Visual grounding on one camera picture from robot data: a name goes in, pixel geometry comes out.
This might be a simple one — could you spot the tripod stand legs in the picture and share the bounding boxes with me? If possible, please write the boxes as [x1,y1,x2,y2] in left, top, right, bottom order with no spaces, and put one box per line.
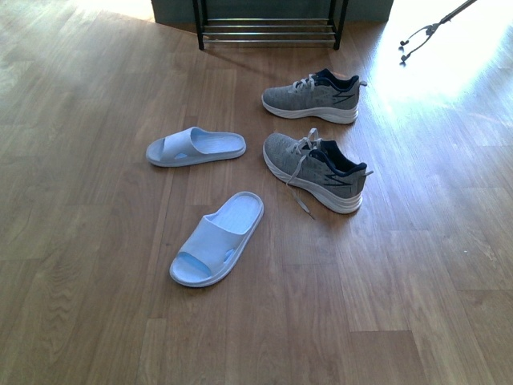
[398,0,476,67]

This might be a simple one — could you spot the light blue slipper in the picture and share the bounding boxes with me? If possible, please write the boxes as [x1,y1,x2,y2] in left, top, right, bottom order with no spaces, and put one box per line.
[146,127,246,168]
[169,192,264,288]

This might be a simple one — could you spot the black metal shoe rack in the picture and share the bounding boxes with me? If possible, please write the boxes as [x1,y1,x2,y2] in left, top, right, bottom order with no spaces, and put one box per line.
[192,1,349,50]

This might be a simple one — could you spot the grey sneaker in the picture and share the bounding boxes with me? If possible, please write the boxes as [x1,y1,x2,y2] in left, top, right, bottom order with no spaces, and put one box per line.
[262,128,372,214]
[261,69,366,124]

